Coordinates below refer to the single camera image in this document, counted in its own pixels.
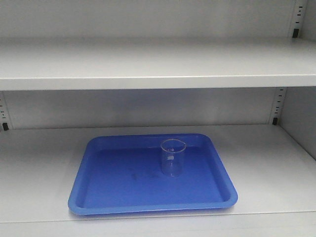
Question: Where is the blue plastic tray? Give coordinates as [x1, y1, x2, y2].
[68, 133, 238, 215]

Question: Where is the clear glass beaker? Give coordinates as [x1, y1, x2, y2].
[160, 139, 187, 177]

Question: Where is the white cabinet upper shelf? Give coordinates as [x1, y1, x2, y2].
[0, 38, 316, 91]

